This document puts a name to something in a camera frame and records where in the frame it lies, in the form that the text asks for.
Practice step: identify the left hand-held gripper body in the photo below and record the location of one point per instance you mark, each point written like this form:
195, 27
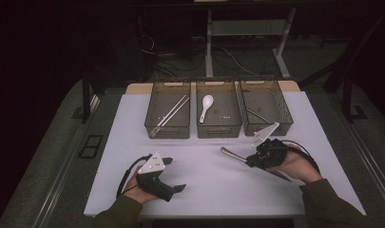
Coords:
152, 180

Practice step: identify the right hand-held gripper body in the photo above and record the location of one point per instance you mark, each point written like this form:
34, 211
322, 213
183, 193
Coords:
271, 153

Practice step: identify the metal knife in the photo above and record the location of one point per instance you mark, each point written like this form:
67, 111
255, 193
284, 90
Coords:
233, 154

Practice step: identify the metal fork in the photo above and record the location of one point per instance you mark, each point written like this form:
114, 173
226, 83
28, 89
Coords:
256, 115

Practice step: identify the white chopstick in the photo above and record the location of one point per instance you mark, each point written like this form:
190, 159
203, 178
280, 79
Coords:
171, 111
172, 115

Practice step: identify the smoky clear plastic bin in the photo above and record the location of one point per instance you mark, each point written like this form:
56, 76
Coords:
264, 104
168, 110
218, 110

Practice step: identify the white ceramic spoon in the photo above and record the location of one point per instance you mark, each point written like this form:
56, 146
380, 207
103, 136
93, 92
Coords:
206, 103

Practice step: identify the person's left hand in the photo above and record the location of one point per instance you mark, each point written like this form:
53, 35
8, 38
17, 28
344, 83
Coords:
138, 193

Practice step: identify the person's right hand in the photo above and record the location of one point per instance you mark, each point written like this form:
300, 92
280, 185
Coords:
296, 166

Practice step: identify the black metal stand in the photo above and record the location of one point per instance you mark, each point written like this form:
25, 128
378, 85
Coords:
348, 91
85, 95

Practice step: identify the black floor outlet frame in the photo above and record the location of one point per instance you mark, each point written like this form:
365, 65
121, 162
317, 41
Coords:
90, 146

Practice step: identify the white metal desk frame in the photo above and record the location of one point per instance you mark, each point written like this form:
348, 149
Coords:
209, 47

